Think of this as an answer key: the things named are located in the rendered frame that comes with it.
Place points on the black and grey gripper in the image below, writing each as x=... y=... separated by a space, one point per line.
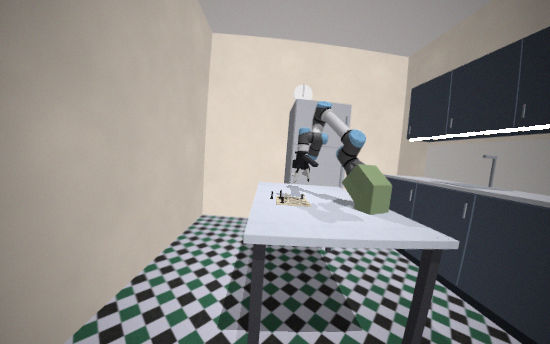
x=300 y=165

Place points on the chessboard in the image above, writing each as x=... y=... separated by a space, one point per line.
x=293 y=201

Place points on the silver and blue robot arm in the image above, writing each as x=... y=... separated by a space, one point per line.
x=353 y=140

